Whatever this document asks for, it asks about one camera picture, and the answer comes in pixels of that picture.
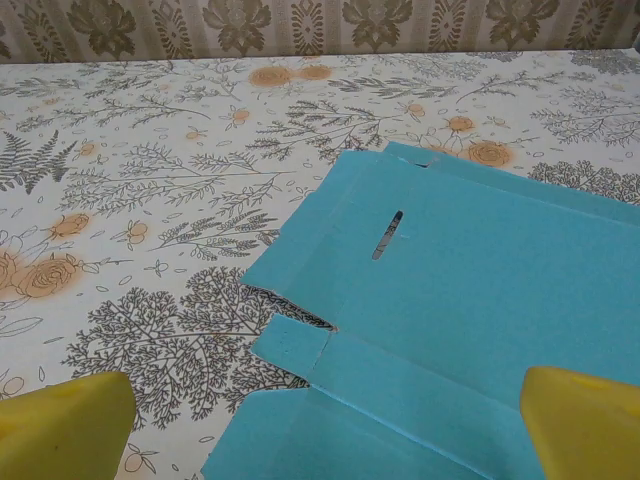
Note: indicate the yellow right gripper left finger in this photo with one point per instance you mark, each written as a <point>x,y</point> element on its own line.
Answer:
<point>65,430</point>

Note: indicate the floral table cover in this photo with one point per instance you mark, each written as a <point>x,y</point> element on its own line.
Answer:
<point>150,200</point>

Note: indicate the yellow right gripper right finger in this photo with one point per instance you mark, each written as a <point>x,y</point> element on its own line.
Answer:
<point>585,430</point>

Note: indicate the teal paper box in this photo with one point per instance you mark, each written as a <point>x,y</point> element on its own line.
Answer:
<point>450,280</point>

